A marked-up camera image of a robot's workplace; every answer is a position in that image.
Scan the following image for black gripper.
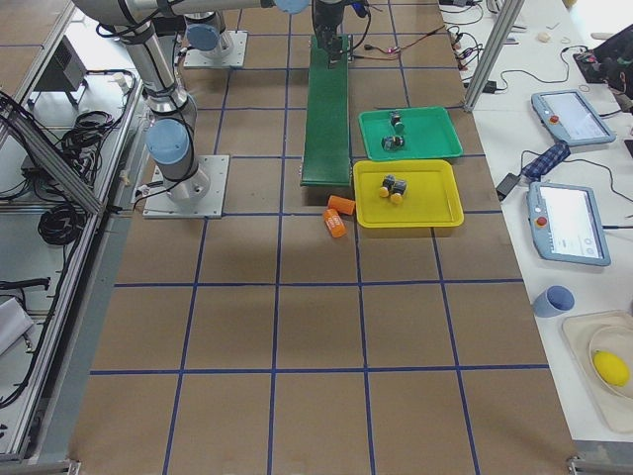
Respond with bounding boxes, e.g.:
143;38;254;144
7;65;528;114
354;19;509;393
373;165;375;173
312;4;344;69

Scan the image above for green push button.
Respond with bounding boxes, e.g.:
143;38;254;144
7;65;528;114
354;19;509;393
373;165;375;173
381;135;406;152
390;111;405;135

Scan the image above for yellow push button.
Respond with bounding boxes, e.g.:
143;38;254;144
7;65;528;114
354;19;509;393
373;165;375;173
390;179;407;205
378;174;396;198

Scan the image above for plain orange cylinder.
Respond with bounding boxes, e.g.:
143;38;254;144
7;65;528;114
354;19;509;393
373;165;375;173
327;195;356;216

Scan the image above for orange cylinder with 4680 label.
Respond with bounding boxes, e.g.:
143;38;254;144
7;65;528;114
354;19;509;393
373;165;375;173
322;208;347;238

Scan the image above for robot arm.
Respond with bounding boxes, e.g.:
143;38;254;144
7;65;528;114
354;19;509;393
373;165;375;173
184;10;233;56
74;1;346;206

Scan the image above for green conveyor belt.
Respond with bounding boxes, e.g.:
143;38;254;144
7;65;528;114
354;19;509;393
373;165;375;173
301;37;351;187

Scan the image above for green plastic tray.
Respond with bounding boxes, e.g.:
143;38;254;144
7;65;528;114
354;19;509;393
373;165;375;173
358;107;463;161

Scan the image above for yellow plastic tray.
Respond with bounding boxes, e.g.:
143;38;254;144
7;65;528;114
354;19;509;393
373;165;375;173
353;159;464;229

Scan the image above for black power adapter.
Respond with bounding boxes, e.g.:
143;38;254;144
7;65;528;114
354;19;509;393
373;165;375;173
496;173;520;202

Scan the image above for upper teach pendant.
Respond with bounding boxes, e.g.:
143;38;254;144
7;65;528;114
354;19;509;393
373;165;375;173
530;90;615;146

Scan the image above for teach pendant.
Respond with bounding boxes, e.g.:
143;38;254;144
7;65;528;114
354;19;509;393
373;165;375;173
526;182;611;267
530;90;615;146

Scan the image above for lower teach pendant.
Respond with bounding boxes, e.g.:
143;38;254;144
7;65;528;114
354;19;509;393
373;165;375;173
526;182;611;267

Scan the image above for blue plastic cup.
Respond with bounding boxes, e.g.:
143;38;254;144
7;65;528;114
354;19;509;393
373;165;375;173
532;285;576;318

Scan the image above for beige tray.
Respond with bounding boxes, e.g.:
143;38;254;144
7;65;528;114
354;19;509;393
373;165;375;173
560;310;633;434

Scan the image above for white bowl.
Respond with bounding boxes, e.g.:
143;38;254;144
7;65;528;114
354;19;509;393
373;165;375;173
589;326;632;400

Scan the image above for yellow lemon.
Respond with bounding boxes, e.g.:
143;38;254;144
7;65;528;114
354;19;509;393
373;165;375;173
592;350;630;387

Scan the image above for red black power cable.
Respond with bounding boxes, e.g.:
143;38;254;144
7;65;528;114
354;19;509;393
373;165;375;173
345;27;446;63

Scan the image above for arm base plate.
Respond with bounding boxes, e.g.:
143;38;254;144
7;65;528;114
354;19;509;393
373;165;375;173
142;155;229;219
184;26;248;69

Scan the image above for aluminium frame post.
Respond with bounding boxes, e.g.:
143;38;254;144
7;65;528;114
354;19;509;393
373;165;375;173
463;0;524;112

